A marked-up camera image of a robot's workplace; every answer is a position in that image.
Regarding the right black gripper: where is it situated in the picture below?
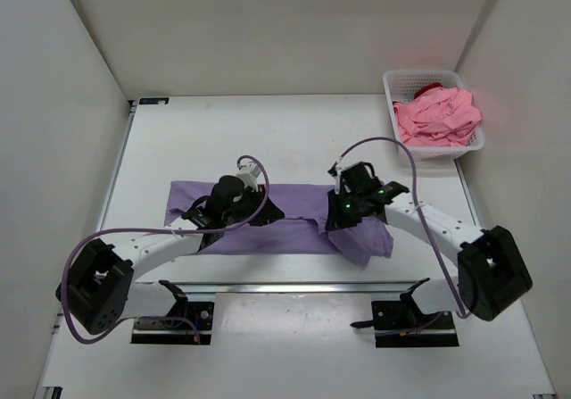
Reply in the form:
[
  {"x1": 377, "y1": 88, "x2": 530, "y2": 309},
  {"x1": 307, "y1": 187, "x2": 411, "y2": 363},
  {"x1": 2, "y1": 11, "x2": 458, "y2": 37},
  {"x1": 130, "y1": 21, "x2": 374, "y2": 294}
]
[{"x1": 327, "y1": 189, "x2": 365, "y2": 232}]

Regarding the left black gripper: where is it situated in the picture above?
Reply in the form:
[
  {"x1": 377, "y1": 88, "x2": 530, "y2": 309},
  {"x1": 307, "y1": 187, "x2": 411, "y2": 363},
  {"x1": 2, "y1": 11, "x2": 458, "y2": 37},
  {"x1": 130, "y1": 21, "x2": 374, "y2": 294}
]
[{"x1": 223, "y1": 184, "x2": 285, "y2": 227}]

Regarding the purple t shirt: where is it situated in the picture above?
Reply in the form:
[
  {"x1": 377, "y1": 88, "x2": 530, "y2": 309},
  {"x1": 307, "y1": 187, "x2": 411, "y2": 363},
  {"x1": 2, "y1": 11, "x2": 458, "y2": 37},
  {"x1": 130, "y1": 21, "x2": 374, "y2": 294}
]
[{"x1": 163, "y1": 179, "x2": 395, "y2": 271}]

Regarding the pink t shirt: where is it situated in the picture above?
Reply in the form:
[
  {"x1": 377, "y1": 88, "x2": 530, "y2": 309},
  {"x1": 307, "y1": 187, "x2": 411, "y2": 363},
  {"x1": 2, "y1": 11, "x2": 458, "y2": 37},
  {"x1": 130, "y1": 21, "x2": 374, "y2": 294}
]
[{"x1": 393, "y1": 87, "x2": 482, "y2": 147}]

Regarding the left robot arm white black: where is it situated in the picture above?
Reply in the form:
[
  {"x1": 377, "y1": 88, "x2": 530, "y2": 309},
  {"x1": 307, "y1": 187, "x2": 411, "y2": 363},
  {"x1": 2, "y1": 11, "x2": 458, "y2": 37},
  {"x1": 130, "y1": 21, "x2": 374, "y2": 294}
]
[{"x1": 55, "y1": 174, "x2": 285, "y2": 344}]

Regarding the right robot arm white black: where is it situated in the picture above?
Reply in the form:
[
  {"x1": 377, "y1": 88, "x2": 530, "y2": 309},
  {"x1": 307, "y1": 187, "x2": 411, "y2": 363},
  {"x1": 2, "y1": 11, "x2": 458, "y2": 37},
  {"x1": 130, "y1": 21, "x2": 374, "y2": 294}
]
[{"x1": 326, "y1": 162, "x2": 533, "y2": 328}]

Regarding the white plastic basket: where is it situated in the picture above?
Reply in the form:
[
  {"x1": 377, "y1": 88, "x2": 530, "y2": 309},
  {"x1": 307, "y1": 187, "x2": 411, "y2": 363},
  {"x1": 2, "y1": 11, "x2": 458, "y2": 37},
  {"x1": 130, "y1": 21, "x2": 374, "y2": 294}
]
[{"x1": 383, "y1": 69, "x2": 485, "y2": 159}]

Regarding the red t shirt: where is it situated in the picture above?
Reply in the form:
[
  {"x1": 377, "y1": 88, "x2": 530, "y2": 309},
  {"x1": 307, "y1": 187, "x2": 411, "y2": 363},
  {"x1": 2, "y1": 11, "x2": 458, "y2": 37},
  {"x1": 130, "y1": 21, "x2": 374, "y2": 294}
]
[{"x1": 414, "y1": 82, "x2": 444, "y2": 100}]

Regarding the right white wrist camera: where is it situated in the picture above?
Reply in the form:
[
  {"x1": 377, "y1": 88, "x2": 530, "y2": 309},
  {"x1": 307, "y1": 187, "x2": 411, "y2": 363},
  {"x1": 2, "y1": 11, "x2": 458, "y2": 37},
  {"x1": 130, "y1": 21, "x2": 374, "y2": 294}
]
[{"x1": 327, "y1": 161, "x2": 345, "y2": 195}]

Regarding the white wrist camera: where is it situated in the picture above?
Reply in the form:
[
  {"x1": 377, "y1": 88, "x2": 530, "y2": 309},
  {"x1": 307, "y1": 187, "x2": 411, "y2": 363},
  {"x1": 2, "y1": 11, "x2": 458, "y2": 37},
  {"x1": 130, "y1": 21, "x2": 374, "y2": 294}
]
[
  {"x1": 327, "y1": 161, "x2": 345, "y2": 195},
  {"x1": 236, "y1": 161, "x2": 261, "y2": 192}
]

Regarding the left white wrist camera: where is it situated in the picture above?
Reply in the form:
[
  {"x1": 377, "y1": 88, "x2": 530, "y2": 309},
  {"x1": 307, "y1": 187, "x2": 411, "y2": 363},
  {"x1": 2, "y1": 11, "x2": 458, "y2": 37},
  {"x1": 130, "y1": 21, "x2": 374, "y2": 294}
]
[{"x1": 236, "y1": 161, "x2": 261, "y2": 192}]

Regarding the aluminium rail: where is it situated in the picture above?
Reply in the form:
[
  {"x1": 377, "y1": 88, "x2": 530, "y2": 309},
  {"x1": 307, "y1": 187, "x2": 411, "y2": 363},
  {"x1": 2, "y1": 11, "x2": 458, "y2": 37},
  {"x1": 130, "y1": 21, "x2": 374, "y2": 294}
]
[{"x1": 79, "y1": 280, "x2": 474, "y2": 297}]

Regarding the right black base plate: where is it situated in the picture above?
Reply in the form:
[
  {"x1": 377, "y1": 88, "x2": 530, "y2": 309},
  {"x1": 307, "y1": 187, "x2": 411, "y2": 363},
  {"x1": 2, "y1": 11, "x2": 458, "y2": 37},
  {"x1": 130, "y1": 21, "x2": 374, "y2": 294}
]
[{"x1": 371, "y1": 301, "x2": 459, "y2": 349}]

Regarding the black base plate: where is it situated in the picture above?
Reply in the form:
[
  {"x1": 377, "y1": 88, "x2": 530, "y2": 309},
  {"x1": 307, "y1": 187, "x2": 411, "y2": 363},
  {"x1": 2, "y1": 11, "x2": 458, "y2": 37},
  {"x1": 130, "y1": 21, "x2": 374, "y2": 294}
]
[
  {"x1": 130, "y1": 300, "x2": 215, "y2": 345},
  {"x1": 371, "y1": 301, "x2": 459, "y2": 349}
]

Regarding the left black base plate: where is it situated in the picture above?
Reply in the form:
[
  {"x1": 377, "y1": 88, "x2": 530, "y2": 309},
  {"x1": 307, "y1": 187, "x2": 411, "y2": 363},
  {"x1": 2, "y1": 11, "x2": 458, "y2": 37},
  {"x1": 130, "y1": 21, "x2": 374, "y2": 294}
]
[{"x1": 130, "y1": 300, "x2": 215, "y2": 345}]

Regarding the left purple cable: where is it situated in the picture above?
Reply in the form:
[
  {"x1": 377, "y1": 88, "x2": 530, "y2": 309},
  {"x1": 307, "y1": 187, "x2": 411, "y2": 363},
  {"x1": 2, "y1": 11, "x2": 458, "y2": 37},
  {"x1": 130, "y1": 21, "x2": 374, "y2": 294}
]
[{"x1": 61, "y1": 154, "x2": 271, "y2": 345}]

